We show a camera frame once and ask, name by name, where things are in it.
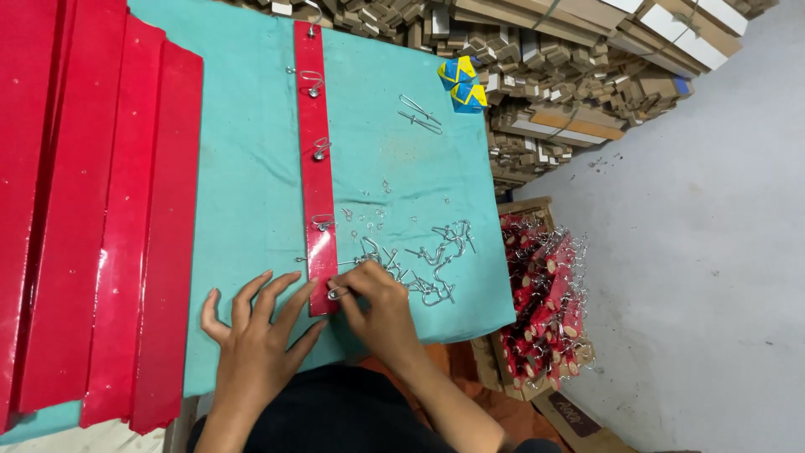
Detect person's right hand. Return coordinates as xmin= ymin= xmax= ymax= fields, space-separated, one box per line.
xmin=327 ymin=260 xmax=420 ymax=373

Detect person's left hand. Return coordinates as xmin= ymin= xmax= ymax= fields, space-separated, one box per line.
xmin=200 ymin=270 xmax=329 ymax=411

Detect narrow red glossy board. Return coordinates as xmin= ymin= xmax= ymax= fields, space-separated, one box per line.
xmin=293 ymin=20 xmax=341 ymax=317

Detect pile of silver hooks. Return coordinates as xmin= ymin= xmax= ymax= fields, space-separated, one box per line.
xmin=337 ymin=219 xmax=478 ymax=308

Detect scattered small screw eyes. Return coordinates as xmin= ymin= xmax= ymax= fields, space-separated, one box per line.
xmin=341 ymin=177 xmax=452 ymax=243

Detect person's black clothing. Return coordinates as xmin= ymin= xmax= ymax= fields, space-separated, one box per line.
xmin=186 ymin=364 xmax=564 ymax=453

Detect crate of finished red racks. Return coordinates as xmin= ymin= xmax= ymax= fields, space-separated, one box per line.
xmin=470 ymin=196 xmax=597 ymax=402

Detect teal cloth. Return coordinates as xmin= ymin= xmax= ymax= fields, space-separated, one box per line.
xmin=0 ymin=0 xmax=518 ymax=446

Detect stack of red glossy strips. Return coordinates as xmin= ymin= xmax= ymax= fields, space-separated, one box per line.
xmin=0 ymin=0 xmax=205 ymax=436

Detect brown cardboard box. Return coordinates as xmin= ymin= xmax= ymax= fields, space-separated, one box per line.
xmin=531 ymin=390 xmax=642 ymax=453

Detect blue and yellow small box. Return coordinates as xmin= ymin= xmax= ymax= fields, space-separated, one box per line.
xmin=437 ymin=55 xmax=479 ymax=91
xmin=449 ymin=82 xmax=489 ymax=115

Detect heap of cardboard pieces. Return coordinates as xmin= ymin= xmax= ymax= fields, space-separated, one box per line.
xmin=220 ymin=0 xmax=781 ymax=196

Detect long thin wire clip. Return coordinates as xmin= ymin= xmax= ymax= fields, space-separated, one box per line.
xmin=397 ymin=111 xmax=443 ymax=135
xmin=399 ymin=94 xmax=442 ymax=125

